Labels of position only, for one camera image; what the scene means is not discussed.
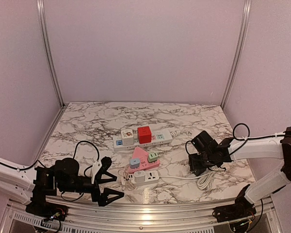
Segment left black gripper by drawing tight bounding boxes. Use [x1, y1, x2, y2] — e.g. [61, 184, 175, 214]
[59, 173, 125, 207]

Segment white cube socket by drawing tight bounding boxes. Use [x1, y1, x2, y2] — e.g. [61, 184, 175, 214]
[121, 129, 134, 146]

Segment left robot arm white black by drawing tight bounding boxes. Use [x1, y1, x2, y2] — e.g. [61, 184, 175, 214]
[0, 157, 124, 216]

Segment white charger plug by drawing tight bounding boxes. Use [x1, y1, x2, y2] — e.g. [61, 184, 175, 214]
[133, 170, 146, 183]

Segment red cube socket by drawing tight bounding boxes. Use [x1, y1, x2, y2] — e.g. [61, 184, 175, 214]
[137, 126, 152, 144]

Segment left aluminium frame post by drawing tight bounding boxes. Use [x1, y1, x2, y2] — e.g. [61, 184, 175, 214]
[36, 0, 65, 108]

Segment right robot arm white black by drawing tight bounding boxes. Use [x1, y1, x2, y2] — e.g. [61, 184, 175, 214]
[188, 127, 291, 217]

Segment dark green charger plug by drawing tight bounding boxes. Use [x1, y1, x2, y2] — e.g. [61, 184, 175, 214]
[191, 168, 206, 177]

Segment green plug adapter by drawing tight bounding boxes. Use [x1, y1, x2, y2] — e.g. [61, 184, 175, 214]
[147, 152, 159, 163]

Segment aluminium front rail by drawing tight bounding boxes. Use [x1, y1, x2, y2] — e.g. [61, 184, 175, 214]
[0, 197, 283, 233]

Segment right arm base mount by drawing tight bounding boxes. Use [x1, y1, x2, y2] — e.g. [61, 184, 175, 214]
[212, 204, 257, 233]

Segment right aluminium frame post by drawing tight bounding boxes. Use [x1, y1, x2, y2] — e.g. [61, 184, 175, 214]
[220, 0, 252, 110]

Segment long white colourful power strip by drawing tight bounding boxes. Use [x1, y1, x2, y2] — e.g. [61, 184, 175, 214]
[113, 129, 194, 151]

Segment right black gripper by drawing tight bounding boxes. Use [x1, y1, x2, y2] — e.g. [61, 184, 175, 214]
[189, 152, 215, 170]

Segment light blue charger plug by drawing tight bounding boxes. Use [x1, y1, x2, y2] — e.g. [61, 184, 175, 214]
[129, 158, 141, 169]

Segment pink triangular power socket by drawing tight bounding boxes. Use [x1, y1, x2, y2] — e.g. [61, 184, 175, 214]
[128, 147, 160, 174]

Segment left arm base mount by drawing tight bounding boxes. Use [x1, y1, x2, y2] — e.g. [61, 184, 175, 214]
[26, 202, 68, 231]

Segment aluminium frame post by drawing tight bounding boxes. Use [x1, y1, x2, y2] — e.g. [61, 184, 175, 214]
[36, 0, 65, 108]
[220, 0, 252, 110]

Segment white power strip with USB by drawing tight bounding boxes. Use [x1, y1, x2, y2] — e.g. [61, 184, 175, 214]
[121, 170, 160, 187]

